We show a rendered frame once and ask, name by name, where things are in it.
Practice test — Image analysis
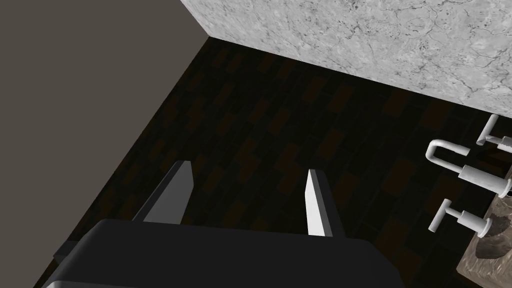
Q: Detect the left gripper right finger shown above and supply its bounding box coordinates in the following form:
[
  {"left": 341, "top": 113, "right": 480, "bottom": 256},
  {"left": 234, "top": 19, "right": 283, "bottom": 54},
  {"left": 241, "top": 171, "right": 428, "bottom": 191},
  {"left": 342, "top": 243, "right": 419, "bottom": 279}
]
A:
[{"left": 304, "top": 168, "right": 347, "bottom": 239}]

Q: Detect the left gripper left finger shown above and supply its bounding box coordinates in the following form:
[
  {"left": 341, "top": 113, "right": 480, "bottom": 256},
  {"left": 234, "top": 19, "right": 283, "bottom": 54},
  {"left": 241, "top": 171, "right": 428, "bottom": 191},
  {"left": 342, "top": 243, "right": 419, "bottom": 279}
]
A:
[{"left": 132, "top": 160, "right": 195, "bottom": 226}]

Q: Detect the white curved faucet spout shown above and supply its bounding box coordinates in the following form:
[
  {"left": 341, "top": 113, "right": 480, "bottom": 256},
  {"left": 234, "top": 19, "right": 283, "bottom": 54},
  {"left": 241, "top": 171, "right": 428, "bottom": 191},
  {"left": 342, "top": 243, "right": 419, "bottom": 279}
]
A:
[{"left": 425, "top": 139, "right": 512, "bottom": 199}]

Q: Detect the white faucet lever handle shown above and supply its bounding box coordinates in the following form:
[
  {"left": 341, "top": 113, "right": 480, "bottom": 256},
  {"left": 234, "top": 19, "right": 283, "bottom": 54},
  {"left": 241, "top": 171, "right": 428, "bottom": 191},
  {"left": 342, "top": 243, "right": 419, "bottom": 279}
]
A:
[
  {"left": 427, "top": 198, "right": 494, "bottom": 239},
  {"left": 475, "top": 114, "right": 512, "bottom": 154}
]

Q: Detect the brown stone sink counter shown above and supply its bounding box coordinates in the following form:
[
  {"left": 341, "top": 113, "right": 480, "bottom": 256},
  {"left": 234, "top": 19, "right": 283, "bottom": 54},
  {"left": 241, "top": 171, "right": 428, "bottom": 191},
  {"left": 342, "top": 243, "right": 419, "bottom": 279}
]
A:
[{"left": 455, "top": 164, "right": 512, "bottom": 288}]

